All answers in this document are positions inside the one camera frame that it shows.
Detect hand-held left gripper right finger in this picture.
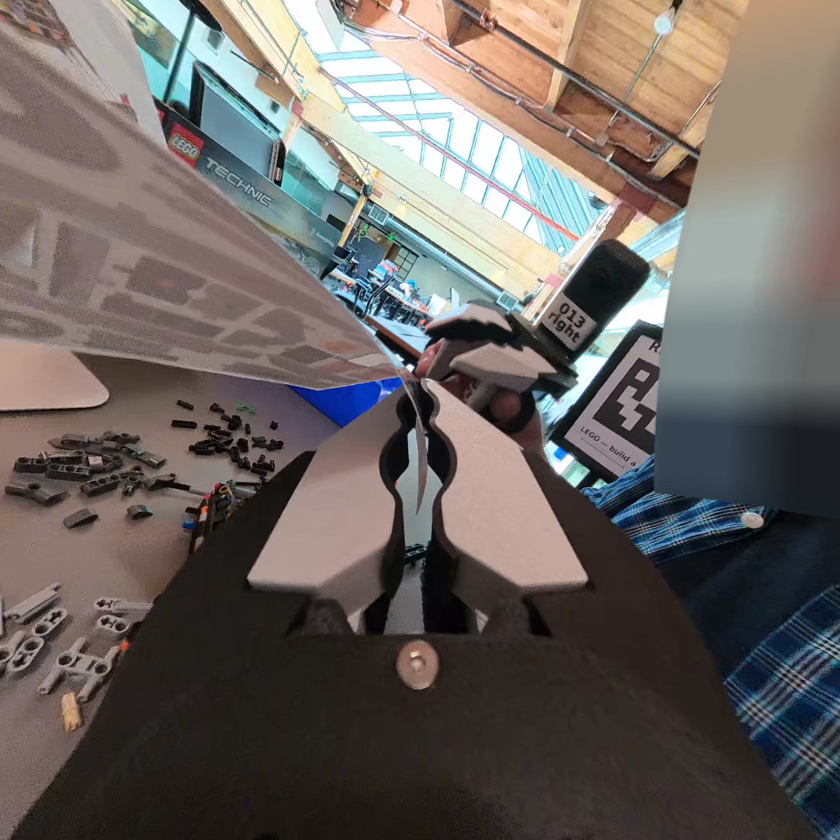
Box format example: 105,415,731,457
420,379,589,627

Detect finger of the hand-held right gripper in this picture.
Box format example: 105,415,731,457
448,346,546,409
425,302,521,350

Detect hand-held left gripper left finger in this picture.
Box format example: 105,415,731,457
247,386,424,634

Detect lego instruction booklet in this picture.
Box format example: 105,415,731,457
0,0,429,514

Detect person's right forearm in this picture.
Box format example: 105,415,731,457
581,456,657,526

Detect partly built lego model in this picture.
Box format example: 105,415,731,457
182,478,270,556

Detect pile of black lego pins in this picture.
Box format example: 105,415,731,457
171,399,286,477

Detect pile of dark grey lego beams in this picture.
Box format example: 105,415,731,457
5,430,193,529

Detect black lego set box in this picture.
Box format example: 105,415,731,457
154,98,358,280

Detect pile of light grey lego connectors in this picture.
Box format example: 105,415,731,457
0,583,155,698

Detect person's right hand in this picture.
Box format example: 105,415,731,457
416,340,547,455

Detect background office desks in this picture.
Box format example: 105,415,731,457
325,239,463,332

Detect black framed tag sign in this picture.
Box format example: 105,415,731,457
550,320,665,481

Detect blue plastic bin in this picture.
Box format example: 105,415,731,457
289,377,404,427

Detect dark monitor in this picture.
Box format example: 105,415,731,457
189,62,287,188

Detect white flat stand base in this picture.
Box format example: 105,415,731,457
0,348,110,412

